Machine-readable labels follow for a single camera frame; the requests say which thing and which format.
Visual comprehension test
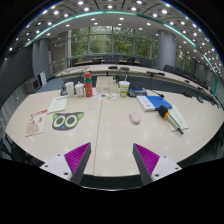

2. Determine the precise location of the gripper purple ridged left finger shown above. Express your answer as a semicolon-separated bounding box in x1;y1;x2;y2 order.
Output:
40;142;92;186

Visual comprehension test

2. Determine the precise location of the gripper purple ridged right finger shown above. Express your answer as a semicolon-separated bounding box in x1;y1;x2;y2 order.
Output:
132;143;183;186

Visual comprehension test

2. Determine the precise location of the cat face mouse pad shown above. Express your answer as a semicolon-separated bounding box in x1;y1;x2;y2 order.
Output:
52;112;84;131

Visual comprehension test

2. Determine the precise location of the pink computer mouse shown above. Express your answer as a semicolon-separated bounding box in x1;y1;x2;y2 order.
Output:
129;112;141;125

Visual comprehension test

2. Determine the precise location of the red and white booklet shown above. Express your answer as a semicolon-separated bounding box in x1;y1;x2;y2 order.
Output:
25;110;47;137

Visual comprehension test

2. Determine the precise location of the black and yellow microphone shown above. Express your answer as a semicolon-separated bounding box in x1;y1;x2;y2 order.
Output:
158;105;184;134

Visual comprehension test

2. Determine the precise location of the white paper sheet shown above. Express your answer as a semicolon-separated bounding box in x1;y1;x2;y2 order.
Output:
168;105;188;130

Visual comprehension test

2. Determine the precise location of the pale green notebook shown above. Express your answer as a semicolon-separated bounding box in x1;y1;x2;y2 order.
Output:
48;96;68;113

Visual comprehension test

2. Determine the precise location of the blue folder book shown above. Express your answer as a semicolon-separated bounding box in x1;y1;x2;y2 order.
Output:
137;96;172;112

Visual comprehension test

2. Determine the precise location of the colourful leaflet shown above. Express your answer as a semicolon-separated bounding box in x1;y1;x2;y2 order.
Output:
92;92;116;101

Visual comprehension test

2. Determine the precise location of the grey desk device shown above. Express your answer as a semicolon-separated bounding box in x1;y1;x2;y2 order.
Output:
128;87;147;97

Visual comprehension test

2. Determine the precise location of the white lidded jar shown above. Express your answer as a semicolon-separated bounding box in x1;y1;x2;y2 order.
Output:
75;82;84;97

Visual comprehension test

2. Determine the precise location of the red and green bottle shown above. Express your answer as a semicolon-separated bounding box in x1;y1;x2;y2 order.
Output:
84;72;93;97

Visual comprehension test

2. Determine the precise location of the white paper cup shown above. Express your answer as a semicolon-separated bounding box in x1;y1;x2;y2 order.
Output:
65;82;74;98

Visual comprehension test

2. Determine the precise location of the green drink cup with straw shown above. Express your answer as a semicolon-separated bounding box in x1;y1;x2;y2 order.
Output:
119;79;130;97

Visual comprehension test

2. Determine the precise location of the beige cardboard box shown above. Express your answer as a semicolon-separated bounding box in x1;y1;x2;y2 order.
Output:
96;76;118;93

